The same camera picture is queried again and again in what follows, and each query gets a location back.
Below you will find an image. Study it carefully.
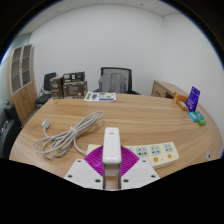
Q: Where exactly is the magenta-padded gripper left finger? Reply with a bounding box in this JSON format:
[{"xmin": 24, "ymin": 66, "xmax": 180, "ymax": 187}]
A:
[{"xmin": 63, "ymin": 146, "xmax": 107, "ymax": 191}]

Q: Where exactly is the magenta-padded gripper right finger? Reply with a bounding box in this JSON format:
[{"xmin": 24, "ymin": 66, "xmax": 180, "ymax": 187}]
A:
[{"xmin": 118, "ymin": 145, "xmax": 161, "ymax": 191}]

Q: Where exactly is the white charger block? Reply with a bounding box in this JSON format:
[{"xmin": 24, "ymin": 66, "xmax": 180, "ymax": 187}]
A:
[{"xmin": 101, "ymin": 127, "xmax": 122, "ymax": 178}]

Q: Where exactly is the cream power strip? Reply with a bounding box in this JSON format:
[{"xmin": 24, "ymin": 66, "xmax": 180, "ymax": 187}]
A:
[{"xmin": 86, "ymin": 141, "xmax": 180, "ymax": 169}]

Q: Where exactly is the small blue box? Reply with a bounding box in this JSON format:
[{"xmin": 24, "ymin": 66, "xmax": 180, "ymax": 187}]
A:
[{"xmin": 188, "ymin": 111, "xmax": 198, "ymax": 122}]

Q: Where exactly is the white printed leaflet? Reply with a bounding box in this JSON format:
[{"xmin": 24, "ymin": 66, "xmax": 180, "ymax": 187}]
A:
[{"xmin": 83, "ymin": 91, "xmax": 117, "ymax": 103}]

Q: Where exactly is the small tan box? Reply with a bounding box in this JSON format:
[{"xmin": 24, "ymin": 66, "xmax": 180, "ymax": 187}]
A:
[{"xmin": 176, "ymin": 100, "xmax": 189, "ymax": 111}]

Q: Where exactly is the teal flat box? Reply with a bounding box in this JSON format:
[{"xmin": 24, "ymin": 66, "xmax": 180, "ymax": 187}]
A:
[{"xmin": 194, "ymin": 110, "xmax": 205, "ymax": 120}]

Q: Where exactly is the large dark brown carton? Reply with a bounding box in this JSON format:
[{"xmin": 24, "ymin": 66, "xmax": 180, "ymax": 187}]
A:
[{"xmin": 62, "ymin": 80, "xmax": 89, "ymax": 99}]

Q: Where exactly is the orange box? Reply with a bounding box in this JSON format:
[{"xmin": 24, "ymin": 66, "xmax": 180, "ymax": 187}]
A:
[{"xmin": 172, "ymin": 92, "xmax": 189, "ymax": 104}]

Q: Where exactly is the black leather armchair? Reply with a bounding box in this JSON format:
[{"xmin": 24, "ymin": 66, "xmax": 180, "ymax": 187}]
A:
[{"xmin": 0, "ymin": 103, "xmax": 23, "ymax": 159}]

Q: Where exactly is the low wooden side cabinet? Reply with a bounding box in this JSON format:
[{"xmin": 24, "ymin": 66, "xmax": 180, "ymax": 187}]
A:
[{"xmin": 150, "ymin": 80, "xmax": 183, "ymax": 99}]

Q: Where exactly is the small brown cardboard box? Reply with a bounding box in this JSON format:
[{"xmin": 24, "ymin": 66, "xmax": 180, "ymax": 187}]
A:
[{"xmin": 49, "ymin": 76, "xmax": 64, "ymax": 99}]

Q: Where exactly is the purple standing card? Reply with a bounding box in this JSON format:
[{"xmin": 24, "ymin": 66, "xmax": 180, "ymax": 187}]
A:
[{"xmin": 185, "ymin": 86, "xmax": 201, "ymax": 113}]

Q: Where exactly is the grey backpack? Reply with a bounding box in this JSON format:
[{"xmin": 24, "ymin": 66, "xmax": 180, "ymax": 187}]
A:
[{"xmin": 97, "ymin": 73, "xmax": 128, "ymax": 94}]

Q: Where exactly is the black printed carton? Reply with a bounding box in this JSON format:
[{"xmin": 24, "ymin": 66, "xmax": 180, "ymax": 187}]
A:
[{"xmin": 62, "ymin": 70, "xmax": 86, "ymax": 84}]

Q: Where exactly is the wooden cabinet with glass doors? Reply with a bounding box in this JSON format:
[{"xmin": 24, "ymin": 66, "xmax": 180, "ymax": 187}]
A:
[{"xmin": 6, "ymin": 43, "xmax": 37, "ymax": 124}]

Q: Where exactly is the black mesh office chair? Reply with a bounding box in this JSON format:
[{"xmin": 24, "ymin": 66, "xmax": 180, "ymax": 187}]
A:
[{"xmin": 93, "ymin": 66, "xmax": 141, "ymax": 96}]

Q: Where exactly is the white power strip cable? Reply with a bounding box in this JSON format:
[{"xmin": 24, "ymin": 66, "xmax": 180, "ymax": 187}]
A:
[{"xmin": 31, "ymin": 110, "xmax": 106, "ymax": 158}]

